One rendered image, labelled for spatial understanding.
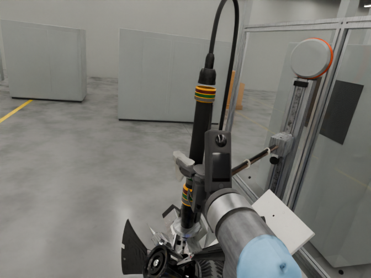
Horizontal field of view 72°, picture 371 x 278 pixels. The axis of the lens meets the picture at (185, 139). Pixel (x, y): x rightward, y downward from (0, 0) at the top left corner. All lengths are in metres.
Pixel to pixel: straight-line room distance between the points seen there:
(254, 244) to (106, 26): 12.46
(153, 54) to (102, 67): 6.93
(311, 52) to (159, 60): 5.07
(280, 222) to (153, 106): 5.41
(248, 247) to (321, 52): 0.93
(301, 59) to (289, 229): 0.67
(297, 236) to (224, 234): 0.60
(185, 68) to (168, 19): 6.84
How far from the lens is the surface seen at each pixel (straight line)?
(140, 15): 12.68
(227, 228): 0.39
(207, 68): 0.53
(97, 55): 12.72
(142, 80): 6.05
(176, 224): 0.69
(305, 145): 1.34
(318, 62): 1.16
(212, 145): 0.46
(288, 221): 1.01
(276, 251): 0.35
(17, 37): 7.96
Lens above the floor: 1.88
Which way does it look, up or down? 20 degrees down
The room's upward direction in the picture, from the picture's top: 7 degrees clockwise
